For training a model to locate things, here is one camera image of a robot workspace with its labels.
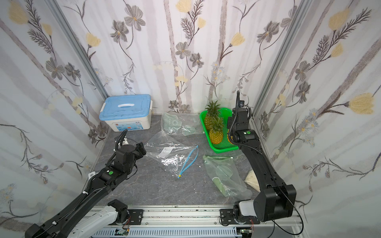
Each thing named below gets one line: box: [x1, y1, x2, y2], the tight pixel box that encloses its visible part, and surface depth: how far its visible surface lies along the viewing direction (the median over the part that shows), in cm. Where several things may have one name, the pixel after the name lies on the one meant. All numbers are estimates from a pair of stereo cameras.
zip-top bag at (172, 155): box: [143, 131, 199, 179], surface depth 95 cm
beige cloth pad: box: [244, 169, 261, 193], surface depth 86 cm
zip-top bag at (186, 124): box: [160, 112, 204, 137], surface depth 116 cm
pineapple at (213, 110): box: [204, 100, 221, 130], surface depth 100 cm
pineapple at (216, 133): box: [208, 116, 225, 145], surface depth 96 cm
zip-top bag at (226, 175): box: [202, 155, 253, 199], surface depth 86 cm
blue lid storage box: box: [99, 94, 153, 132], surface depth 104 cm
